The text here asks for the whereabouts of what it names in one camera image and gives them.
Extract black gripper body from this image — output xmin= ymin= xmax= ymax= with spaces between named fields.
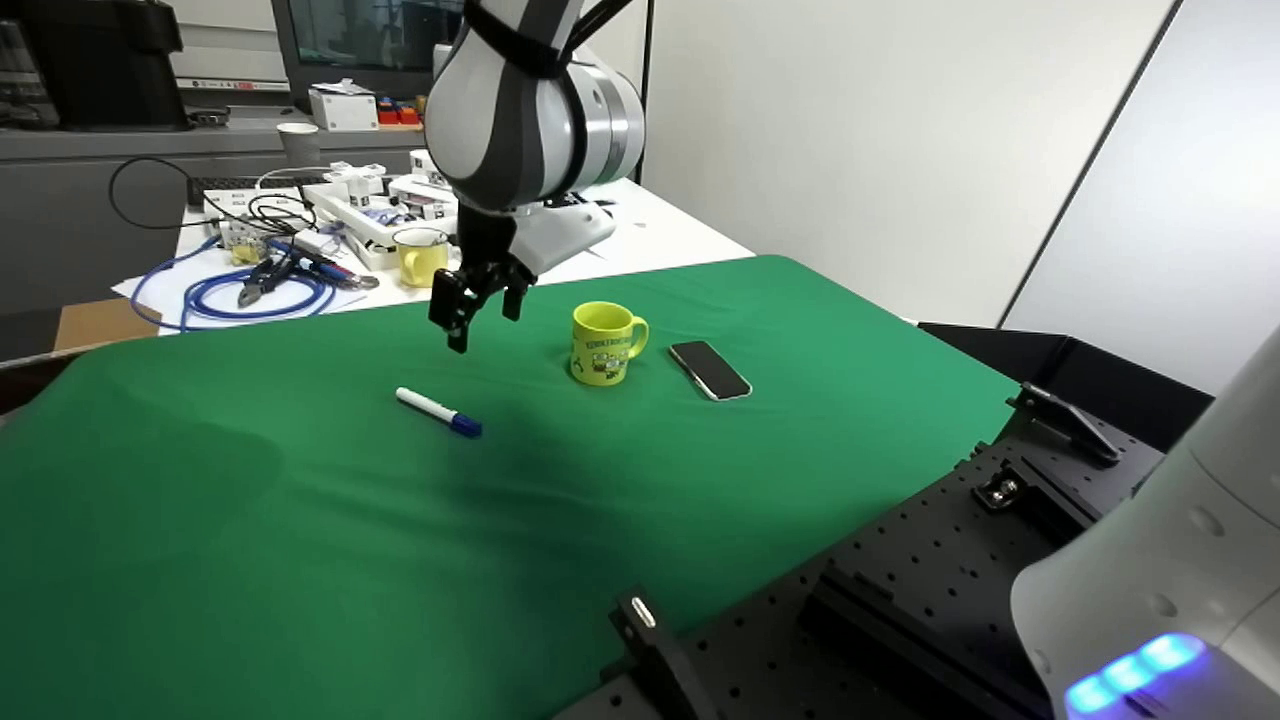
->
xmin=451 ymin=203 xmax=542 ymax=304

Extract white marker with blue cap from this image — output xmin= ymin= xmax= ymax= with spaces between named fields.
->
xmin=391 ymin=383 xmax=486 ymax=446

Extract yellow printed mug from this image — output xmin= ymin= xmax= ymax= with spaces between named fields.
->
xmin=567 ymin=299 xmax=653 ymax=391

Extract pale yellow plastic cup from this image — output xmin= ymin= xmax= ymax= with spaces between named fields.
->
xmin=394 ymin=228 xmax=456 ymax=294

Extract white parts clutter pile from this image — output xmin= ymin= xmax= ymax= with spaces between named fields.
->
xmin=294 ymin=146 xmax=471 ymax=273

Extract white tissue box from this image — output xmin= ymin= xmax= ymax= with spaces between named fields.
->
xmin=307 ymin=76 xmax=382 ymax=137

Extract black smartphone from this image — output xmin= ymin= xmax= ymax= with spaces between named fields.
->
xmin=662 ymin=336 xmax=757 ymax=404

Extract dark glass window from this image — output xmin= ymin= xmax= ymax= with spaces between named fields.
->
xmin=270 ymin=0 xmax=471 ymax=102

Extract green table cloth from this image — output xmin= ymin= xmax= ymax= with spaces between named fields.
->
xmin=0 ymin=252 xmax=1023 ymax=720

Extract flat brown cardboard sheet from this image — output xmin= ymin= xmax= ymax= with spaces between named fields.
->
xmin=51 ymin=294 xmax=167 ymax=356

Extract black clamp with white tip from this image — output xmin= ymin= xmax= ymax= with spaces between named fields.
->
xmin=609 ymin=594 xmax=723 ymax=720

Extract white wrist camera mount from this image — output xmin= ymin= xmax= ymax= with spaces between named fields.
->
xmin=512 ymin=197 xmax=621 ymax=286

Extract pliers with dark handles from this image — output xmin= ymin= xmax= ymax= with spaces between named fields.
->
xmin=237 ymin=246 xmax=382 ymax=313

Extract blue coiled cable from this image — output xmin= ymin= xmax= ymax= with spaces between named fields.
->
xmin=129 ymin=231 xmax=343 ymax=336

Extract black looped wall cable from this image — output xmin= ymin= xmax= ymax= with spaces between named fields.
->
xmin=102 ymin=152 xmax=214 ymax=264

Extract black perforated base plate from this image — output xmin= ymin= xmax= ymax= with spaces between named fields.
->
xmin=552 ymin=425 xmax=1173 ymax=720

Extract black tilted camera bracket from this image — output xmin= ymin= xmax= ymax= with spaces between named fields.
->
xmin=1007 ymin=380 xmax=1127 ymax=474

